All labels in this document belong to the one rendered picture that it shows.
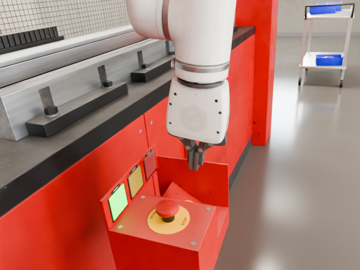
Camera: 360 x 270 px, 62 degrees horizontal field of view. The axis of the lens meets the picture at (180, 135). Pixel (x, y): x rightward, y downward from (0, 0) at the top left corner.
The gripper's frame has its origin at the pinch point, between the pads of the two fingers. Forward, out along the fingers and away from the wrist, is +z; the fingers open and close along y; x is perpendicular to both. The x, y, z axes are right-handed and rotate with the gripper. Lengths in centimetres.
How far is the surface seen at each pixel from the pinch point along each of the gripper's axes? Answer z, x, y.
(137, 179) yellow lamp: 4.6, -4.8, -9.7
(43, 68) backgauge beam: 0, 30, -60
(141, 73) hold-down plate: -0.5, 36.4, -29.1
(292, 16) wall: 70, 687, 9
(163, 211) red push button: 3.6, -11.5, -1.6
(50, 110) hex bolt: -3.0, 0.7, -32.7
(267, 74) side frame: 35, 163, 2
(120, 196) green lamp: 3.9, -10.7, -9.9
